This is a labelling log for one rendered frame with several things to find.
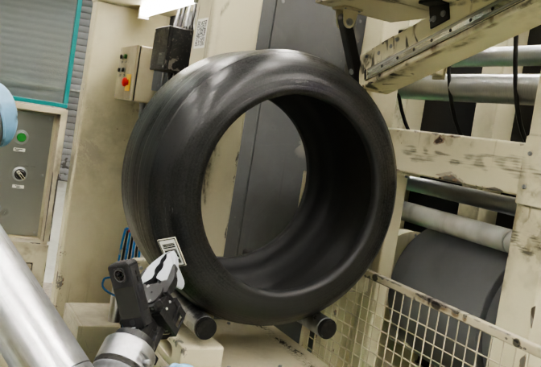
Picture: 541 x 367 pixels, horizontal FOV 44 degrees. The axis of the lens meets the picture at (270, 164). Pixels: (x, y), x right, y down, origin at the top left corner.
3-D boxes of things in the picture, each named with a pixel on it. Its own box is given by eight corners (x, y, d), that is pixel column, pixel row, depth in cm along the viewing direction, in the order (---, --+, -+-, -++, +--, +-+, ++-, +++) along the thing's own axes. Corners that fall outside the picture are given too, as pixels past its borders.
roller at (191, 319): (165, 285, 163) (147, 292, 161) (159, 268, 161) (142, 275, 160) (220, 334, 132) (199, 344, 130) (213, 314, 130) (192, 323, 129)
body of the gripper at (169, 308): (153, 314, 124) (127, 368, 114) (130, 281, 119) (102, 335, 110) (188, 310, 120) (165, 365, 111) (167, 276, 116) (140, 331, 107)
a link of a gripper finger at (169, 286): (163, 272, 123) (146, 308, 116) (159, 265, 122) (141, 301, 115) (185, 269, 121) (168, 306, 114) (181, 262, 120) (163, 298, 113)
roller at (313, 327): (246, 283, 172) (259, 272, 174) (256, 296, 174) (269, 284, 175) (315, 329, 142) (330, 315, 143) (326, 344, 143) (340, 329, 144)
